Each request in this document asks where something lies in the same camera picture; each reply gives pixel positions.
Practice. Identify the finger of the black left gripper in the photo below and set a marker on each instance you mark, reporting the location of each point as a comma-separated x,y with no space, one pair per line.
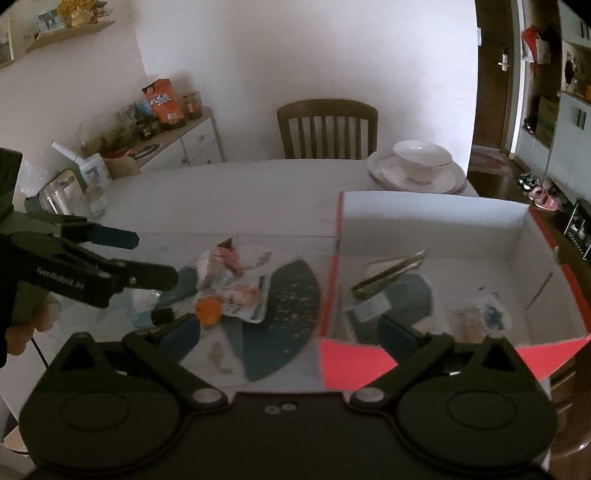
147,276
79,229

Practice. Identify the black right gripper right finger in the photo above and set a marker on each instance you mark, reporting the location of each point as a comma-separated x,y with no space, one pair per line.
419,358

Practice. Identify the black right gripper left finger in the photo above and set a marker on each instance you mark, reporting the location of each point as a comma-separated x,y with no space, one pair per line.
159,352

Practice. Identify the dark teal snack packet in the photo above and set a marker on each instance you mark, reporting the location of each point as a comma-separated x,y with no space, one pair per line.
408,300

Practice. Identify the orange tangerine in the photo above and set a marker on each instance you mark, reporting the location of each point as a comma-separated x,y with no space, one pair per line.
208,311

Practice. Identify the person's left hand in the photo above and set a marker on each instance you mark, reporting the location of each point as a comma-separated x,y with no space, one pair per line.
42,320

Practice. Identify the glass jar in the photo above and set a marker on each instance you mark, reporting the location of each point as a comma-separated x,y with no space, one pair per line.
64,196

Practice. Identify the white printed mug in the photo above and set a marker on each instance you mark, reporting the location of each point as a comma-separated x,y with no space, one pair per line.
94,172

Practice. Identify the round blueberry snack pack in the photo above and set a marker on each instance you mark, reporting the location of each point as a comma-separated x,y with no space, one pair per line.
475,317

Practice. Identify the round blue patterned placemat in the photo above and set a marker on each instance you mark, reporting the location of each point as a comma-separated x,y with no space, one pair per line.
234,353

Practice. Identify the silver foil snack bag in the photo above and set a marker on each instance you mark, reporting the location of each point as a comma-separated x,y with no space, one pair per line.
380,274

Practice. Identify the pink tube sachet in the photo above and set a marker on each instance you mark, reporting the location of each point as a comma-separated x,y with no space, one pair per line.
241,295

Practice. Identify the pink binder clip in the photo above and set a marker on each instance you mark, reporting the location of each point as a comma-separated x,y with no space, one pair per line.
229,257

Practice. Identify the white teal flat package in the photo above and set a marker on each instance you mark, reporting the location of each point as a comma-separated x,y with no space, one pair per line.
254,315

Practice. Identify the red cardboard box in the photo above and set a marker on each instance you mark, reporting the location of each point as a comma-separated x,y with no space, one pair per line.
478,252

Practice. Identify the white sideboard cabinet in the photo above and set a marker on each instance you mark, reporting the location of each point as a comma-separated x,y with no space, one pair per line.
195,144

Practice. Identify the orange snack bag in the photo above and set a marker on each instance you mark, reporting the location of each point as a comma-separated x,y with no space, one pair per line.
162,101

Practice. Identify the white ceramic bowl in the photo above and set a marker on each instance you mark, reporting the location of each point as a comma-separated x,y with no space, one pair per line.
422,160

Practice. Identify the pink shoes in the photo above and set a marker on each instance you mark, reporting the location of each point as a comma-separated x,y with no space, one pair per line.
543,200

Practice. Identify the black shoe rack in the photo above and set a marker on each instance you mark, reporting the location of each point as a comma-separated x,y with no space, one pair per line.
577,230

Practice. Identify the brown wooden chair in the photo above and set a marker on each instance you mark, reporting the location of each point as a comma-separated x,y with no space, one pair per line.
337,129

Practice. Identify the white cabinet with stickers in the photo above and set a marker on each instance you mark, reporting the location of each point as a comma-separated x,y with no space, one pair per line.
552,40

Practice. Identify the brown door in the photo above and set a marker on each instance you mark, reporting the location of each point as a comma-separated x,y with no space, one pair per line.
496,58

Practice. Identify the wall shelf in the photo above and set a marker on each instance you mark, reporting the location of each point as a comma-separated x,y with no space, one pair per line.
59,36

